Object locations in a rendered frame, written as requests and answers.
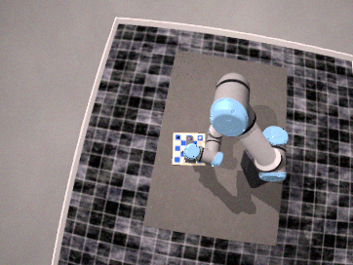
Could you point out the blue and cream chessboard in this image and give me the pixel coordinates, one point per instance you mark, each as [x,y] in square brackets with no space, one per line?
[180,143]

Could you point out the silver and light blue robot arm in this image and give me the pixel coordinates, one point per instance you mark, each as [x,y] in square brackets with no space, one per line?
[230,114]

